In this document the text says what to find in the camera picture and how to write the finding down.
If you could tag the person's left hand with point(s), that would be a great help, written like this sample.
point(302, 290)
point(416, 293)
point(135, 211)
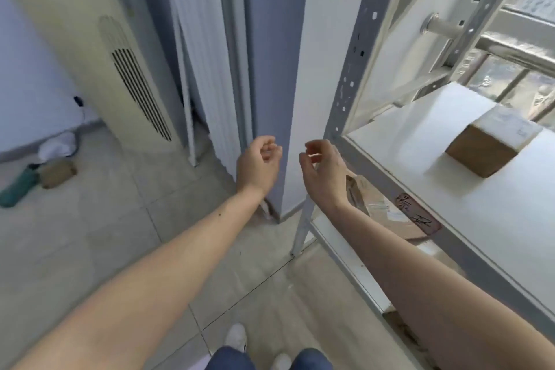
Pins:
point(256, 168)

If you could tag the person's right hand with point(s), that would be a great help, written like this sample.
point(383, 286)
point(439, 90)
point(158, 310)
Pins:
point(327, 179)

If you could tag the person's left fingers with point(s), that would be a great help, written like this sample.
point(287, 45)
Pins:
point(273, 149)

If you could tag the person's right fingers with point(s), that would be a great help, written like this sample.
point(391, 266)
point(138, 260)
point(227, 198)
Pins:
point(320, 146)

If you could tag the person's right forearm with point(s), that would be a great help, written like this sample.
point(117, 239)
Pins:
point(416, 287)

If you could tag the person's left forearm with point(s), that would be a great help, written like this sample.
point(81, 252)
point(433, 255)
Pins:
point(164, 270)

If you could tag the taped cardboard package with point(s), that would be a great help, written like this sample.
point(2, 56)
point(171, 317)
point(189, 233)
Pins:
point(386, 213)

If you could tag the white pleated curtain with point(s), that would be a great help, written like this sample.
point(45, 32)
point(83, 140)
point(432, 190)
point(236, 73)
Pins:
point(203, 57)

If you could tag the red handwritten label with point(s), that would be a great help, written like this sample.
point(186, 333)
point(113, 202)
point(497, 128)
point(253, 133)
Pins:
point(418, 214)

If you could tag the grey metal shelf rack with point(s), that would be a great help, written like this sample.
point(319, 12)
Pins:
point(368, 14)

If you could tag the small brown cardboard box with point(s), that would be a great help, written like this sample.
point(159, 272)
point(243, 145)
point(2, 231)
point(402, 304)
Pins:
point(481, 148)

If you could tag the white shelf board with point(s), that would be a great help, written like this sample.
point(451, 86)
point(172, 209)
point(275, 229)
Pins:
point(477, 213)

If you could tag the person's white left shoe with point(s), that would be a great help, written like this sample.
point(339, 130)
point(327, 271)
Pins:
point(236, 337)

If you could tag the person's white shoe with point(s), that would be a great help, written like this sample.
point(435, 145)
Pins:
point(236, 337)
point(281, 362)

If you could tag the cream standing air conditioner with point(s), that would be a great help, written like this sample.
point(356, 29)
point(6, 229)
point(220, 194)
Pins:
point(86, 79)

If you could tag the flat cardboard box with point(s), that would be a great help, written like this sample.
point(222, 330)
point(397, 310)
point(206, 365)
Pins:
point(403, 330)

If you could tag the person's white right shoe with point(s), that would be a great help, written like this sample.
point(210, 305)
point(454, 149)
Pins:
point(281, 362)

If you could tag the brown pouch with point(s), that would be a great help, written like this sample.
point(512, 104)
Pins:
point(58, 173)

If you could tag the person's blue jeans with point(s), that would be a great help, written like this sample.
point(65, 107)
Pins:
point(227, 361)

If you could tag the white cloth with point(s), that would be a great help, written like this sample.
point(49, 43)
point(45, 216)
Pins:
point(56, 146)

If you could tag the green bottle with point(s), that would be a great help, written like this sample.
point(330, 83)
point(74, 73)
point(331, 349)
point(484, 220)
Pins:
point(17, 190)

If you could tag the metal window guard rail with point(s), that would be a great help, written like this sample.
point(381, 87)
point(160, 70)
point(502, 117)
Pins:
point(511, 53)

